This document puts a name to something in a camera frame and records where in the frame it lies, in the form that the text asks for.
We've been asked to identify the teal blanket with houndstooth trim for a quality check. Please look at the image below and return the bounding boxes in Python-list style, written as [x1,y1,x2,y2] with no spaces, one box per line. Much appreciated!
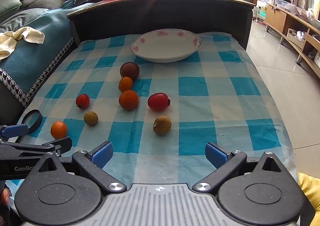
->
[0,7,77,109]

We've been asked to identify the person's yellow clothing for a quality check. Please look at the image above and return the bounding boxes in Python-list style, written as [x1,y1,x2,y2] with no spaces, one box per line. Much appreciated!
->
[296,172,320,216]

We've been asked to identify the green cushion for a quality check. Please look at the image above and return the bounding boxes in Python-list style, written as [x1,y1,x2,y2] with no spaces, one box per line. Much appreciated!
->
[0,0,23,24]

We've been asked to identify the person's left forearm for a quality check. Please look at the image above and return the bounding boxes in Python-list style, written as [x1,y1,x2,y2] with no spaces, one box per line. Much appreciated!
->
[0,185,11,208]

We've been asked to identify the dark red round tomato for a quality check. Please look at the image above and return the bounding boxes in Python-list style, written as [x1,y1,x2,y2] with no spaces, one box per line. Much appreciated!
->
[120,62,140,80]

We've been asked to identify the small orange tangerine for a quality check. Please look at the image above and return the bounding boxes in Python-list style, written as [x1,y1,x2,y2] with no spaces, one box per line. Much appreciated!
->
[118,77,133,92]

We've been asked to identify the large red cherry tomato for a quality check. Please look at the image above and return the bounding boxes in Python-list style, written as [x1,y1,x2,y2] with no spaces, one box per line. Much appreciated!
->
[147,93,171,112]

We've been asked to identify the small red cherry tomato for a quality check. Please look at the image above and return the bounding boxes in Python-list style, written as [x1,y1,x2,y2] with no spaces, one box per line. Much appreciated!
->
[76,94,90,110]

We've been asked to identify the cream towel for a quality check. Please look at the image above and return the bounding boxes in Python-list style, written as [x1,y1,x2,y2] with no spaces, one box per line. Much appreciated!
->
[0,26,45,62]

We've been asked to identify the grey sofa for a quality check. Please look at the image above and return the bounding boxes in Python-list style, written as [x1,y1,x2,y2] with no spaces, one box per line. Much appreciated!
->
[0,0,108,126]

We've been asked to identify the small brown kiwi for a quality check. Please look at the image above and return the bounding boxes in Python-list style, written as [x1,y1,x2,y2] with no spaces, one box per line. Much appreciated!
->
[83,111,99,126]

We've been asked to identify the white floral rim plate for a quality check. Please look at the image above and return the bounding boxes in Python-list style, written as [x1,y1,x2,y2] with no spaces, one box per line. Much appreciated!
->
[130,29,202,63]

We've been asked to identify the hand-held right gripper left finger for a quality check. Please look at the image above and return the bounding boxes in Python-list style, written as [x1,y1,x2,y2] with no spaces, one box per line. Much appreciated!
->
[32,141,127,194]

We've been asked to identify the black round ring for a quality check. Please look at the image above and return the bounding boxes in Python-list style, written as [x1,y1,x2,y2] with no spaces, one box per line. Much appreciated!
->
[21,109,43,134]

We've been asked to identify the blue white checkered cloth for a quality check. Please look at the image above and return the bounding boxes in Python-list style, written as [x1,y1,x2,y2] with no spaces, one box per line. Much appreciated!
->
[15,32,298,186]

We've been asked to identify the large orange tangerine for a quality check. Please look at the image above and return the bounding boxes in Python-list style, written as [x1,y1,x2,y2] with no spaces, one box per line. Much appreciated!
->
[119,90,139,111]

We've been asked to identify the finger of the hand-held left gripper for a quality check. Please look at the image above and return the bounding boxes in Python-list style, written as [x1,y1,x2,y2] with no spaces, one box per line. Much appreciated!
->
[0,136,73,158]
[0,123,29,141]

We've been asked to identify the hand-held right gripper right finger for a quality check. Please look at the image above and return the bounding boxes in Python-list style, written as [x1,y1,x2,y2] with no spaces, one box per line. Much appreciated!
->
[192,142,288,193]

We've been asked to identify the wooden media cabinet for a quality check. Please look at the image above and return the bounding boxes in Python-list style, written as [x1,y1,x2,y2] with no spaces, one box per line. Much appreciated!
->
[264,3,320,78]

